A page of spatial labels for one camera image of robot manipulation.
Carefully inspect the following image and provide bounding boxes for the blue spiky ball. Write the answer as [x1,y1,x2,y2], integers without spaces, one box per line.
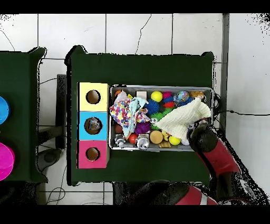
[180,97,194,107]
[143,99,160,116]

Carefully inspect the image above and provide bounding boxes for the light teal cloth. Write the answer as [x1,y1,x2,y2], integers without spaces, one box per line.
[122,96,149,138]

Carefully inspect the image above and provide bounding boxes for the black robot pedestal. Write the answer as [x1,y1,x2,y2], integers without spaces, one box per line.
[112,182,148,205]

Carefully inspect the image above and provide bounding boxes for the pink bowl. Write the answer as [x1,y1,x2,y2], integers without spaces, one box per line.
[0,142,15,181]

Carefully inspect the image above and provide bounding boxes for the blue bowl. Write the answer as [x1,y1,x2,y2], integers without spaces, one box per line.
[0,96,11,125]

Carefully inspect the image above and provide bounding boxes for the yellow ball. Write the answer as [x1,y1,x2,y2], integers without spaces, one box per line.
[150,90,163,102]

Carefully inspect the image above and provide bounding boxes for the globe print ball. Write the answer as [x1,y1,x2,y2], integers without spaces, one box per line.
[176,90,190,102]

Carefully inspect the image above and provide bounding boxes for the wooden box with three holes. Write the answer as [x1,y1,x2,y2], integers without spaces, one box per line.
[76,82,110,169]

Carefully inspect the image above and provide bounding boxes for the crushed silver metal can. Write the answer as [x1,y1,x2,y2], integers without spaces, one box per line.
[136,136,150,150]

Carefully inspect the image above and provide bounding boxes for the black floor cable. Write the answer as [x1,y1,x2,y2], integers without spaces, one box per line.
[213,109,270,116]

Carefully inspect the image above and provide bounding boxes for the black stand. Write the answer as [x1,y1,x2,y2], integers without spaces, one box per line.
[36,73,68,172]

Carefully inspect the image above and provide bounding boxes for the colourful spotted cloth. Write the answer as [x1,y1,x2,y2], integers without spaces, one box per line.
[109,98,132,128]

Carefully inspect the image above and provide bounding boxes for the shallow clear mesh bin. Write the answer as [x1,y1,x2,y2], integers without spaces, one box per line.
[108,84,214,152]

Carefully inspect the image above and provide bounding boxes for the dark green table cloth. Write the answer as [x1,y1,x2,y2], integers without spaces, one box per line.
[0,47,49,184]
[64,44,215,186]

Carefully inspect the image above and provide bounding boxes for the cream knitted cloth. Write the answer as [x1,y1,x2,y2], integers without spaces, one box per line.
[155,97,211,140]

